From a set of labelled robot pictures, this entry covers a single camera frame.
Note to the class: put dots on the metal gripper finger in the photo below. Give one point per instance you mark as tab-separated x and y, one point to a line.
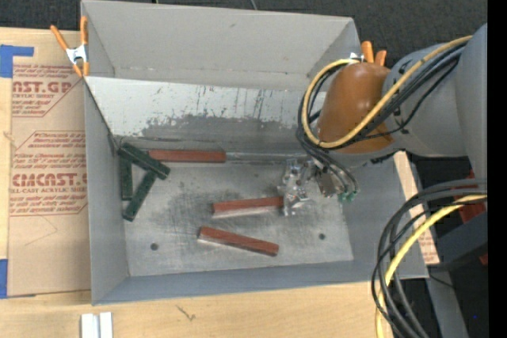
292	173
294	203

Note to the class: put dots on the red-brown block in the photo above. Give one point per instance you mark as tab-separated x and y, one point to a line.
245	206
237	240
186	156

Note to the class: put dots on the grey metal bin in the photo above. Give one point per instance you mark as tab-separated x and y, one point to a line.
222	115

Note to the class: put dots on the dark green flat block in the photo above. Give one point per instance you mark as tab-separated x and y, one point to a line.
126	182
144	161
139	196

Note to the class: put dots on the brown cardboard board red print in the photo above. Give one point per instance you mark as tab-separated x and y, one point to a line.
47	170

